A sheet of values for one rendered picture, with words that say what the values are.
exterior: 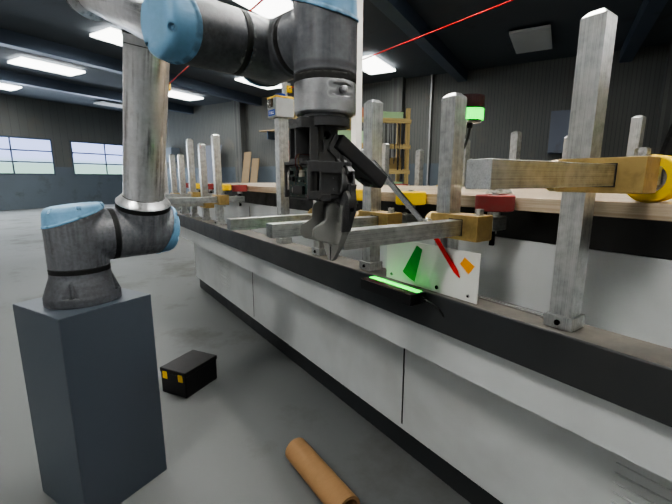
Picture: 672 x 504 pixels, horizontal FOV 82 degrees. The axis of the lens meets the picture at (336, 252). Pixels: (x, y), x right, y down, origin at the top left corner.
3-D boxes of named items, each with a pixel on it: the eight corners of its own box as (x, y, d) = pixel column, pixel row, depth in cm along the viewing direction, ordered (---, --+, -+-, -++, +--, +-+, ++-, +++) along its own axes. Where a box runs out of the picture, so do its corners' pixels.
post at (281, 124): (281, 244, 143) (277, 116, 134) (275, 242, 147) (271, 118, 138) (292, 243, 145) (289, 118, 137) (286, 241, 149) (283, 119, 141)
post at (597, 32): (569, 333, 62) (608, 3, 53) (546, 326, 65) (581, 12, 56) (579, 328, 64) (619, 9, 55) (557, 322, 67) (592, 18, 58)
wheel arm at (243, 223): (231, 234, 101) (230, 217, 100) (226, 232, 104) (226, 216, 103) (362, 223, 125) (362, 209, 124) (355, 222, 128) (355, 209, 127)
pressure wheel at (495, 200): (497, 249, 80) (501, 193, 78) (464, 244, 86) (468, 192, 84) (518, 245, 84) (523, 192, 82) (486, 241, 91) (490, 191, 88)
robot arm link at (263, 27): (217, 19, 61) (262, -7, 53) (277, 37, 69) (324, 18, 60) (220, 82, 63) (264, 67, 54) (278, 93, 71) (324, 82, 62)
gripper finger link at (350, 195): (328, 230, 60) (329, 173, 59) (338, 229, 61) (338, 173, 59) (346, 233, 56) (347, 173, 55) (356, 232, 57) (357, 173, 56)
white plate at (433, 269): (475, 304, 75) (479, 254, 73) (385, 277, 96) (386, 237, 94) (477, 304, 75) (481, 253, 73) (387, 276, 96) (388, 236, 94)
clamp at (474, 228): (475, 242, 74) (477, 216, 73) (422, 234, 84) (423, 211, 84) (493, 240, 77) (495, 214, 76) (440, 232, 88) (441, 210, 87)
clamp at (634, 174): (641, 194, 51) (646, 155, 50) (539, 191, 62) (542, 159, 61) (657, 193, 55) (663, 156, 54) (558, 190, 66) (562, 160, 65)
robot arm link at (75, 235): (42, 265, 110) (32, 202, 106) (109, 256, 121) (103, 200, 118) (51, 274, 99) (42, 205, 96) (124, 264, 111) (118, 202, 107)
